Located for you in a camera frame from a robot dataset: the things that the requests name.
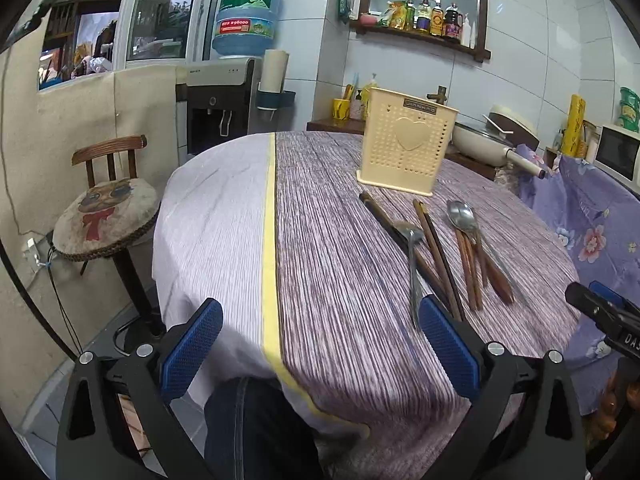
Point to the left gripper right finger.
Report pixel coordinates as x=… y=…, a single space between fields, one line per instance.
x=523 y=422

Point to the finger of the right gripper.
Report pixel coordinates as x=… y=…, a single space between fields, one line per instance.
x=607 y=294
x=605 y=315

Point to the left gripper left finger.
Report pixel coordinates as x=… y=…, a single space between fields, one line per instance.
x=94 y=440

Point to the brown wooden chopstick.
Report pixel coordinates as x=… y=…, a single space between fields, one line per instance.
x=467 y=271
x=477 y=301
x=440 y=259
x=481 y=256
x=400 y=239

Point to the steel spoon wooden handle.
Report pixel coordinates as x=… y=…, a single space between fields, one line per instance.
x=463 y=217

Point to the black chopstick gold band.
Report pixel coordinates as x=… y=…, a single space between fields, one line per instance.
x=445 y=259

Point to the all steel spoon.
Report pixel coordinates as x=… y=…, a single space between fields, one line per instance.
x=413 y=235

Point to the purple floral cloth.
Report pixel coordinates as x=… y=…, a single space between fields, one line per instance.
x=597 y=222

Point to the white microwave oven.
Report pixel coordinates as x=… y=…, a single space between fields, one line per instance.
x=618 y=154

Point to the beige cloth cover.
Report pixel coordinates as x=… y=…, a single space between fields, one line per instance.
x=40 y=131

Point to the yellow roll package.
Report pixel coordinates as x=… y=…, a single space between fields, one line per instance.
x=572 y=135

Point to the blue jeans leg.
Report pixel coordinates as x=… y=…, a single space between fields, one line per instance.
x=254 y=433

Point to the cream frying pan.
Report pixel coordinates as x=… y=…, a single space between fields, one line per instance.
x=491 y=150

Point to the round wooden cushioned chair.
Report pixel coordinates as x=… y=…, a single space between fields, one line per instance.
x=117 y=209

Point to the purple striped tablecloth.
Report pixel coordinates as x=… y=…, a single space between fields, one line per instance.
x=315 y=295

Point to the cream plastic utensil holder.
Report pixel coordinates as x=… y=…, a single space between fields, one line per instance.
x=404 y=142

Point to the brass faucet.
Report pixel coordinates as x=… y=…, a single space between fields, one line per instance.
x=440 y=97

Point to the dark sauce bottle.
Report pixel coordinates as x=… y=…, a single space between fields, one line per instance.
x=452 y=23

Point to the yellow soap dispenser bottle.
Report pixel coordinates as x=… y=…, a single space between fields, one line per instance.
x=365 y=95

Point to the yellow oil bottle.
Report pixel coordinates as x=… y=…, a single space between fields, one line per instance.
x=437 y=25

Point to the yellow mug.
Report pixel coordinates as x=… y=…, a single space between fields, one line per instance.
x=340 y=109

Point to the water dispenser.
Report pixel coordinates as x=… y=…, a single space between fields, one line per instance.
x=221 y=101

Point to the dark wooden framed mirror shelf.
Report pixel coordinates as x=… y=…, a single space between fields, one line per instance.
x=412 y=19

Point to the blue water bottle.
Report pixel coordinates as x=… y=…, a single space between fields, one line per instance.
x=245 y=27

